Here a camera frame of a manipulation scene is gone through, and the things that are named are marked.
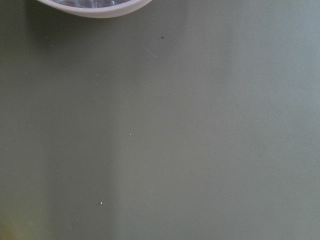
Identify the pink bowl with ice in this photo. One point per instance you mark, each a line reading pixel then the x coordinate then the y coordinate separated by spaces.
pixel 99 12

